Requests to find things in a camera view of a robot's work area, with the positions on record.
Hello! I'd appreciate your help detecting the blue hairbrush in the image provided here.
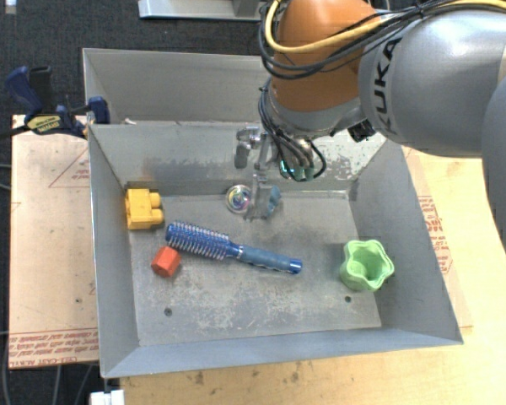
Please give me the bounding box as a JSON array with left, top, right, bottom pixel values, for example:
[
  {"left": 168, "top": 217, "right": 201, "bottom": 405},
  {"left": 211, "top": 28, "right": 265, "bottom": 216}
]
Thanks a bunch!
[{"left": 164, "top": 220, "right": 304, "bottom": 276}]

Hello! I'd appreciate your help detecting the red-orange hexagonal block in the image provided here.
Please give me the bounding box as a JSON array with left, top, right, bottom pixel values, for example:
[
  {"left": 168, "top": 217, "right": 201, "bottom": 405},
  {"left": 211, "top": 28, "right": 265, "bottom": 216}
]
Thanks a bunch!
[{"left": 150, "top": 245, "right": 183, "bottom": 279}]

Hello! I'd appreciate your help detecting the brown cardboard board, red print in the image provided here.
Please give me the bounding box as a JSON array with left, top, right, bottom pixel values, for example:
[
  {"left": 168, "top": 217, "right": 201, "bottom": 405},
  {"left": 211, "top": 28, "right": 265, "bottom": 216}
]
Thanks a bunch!
[{"left": 8, "top": 113, "right": 476, "bottom": 371}]

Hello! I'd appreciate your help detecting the grey metal bin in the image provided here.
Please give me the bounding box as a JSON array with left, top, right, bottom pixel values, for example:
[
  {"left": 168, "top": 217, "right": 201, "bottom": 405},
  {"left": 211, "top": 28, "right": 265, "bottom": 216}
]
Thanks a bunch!
[{"left": 81, "top": 47, "right": 466, "bottom": 381}]

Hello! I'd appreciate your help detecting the green flower-shaped cup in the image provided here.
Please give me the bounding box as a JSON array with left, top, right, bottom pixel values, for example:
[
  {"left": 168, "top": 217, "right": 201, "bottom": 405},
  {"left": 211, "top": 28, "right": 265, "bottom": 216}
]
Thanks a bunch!
[{"left": 338, "top": 238, "right": 396, "bottom": 293}]

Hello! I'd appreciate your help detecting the iridescent shiny ball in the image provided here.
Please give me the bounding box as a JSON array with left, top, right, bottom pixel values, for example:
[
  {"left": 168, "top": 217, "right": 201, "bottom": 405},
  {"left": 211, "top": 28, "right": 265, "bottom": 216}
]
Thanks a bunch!
[{"left": 224, "top": 184, "right": 254, "bottom": 214}]

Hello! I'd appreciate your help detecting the yellow toy brick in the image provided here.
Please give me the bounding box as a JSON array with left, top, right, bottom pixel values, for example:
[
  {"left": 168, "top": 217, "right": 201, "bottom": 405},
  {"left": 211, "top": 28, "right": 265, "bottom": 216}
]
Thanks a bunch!
[{"left": 124, "top": 187, "right": 166, "bottom": 231}]

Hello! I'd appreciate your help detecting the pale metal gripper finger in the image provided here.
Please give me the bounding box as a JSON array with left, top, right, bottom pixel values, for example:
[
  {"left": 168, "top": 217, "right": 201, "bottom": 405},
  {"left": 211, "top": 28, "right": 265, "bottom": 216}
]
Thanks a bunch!
[
  {"left": 244, "top": 173, "right": 265, "bottom": 222},
  {"left": 261, "top": 182, "right": 275, "bottom": 220}
]

